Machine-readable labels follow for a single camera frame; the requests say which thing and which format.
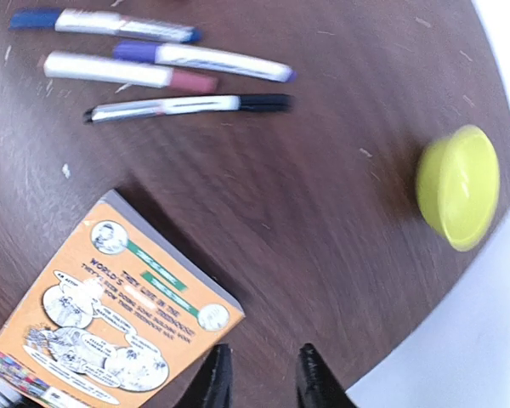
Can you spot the white marker black cap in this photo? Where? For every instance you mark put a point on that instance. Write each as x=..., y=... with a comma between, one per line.
x=176, y=54

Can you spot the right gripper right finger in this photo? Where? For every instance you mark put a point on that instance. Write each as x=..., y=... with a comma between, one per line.
x=316, y=386

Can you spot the white marker dark cap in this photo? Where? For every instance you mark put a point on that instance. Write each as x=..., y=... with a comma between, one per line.
x=258, y=103

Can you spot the orange cartoon paperback book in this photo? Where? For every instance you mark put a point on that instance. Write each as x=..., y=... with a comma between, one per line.
x=114, y=317

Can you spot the lime green bowl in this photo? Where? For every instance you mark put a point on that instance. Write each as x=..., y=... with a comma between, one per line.
x=458, y=185

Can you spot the white marker red cap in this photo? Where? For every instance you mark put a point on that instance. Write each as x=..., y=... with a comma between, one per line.
x=94, y=68

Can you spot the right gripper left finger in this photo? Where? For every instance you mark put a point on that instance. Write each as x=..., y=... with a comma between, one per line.
x=212, y=385

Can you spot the white marker blue cap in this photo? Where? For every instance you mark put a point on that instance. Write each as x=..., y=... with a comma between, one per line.
x=102, y=23

